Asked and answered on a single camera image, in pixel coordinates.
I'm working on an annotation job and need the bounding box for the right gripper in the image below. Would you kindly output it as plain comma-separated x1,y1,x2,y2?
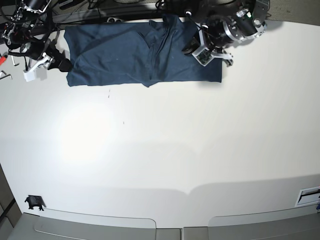
8,41,73,73

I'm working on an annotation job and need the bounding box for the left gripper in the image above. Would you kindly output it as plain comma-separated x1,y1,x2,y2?
181,16,235,67

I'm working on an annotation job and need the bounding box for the blue T-shirt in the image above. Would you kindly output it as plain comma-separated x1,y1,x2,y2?
64,15,222,87

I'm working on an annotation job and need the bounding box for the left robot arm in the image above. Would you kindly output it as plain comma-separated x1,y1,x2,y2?
182,0,270,67

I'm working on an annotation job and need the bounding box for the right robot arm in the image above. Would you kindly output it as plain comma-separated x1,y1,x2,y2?
0,0,73,82

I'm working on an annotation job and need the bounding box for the upper hex key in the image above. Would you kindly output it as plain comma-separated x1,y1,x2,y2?
11,55,20,67

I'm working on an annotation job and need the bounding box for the hex key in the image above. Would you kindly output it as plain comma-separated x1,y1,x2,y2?
11,55,20,67
0,70,13,80

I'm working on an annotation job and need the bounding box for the lower hex key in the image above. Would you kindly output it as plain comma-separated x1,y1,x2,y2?
0,70,13,80

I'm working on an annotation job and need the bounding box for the red marker pen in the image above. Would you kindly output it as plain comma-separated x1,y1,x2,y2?
0,52,8,66

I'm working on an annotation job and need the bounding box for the black table clamp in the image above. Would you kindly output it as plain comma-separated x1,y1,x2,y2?
24,195,46,211

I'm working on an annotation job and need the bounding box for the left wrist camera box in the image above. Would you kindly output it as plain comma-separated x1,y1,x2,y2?
192,46,217,67

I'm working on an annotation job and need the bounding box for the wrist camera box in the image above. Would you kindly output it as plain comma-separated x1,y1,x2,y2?
192,46,217,67
23,70,37,82

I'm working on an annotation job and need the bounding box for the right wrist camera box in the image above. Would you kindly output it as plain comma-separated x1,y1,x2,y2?
23,70,37,82

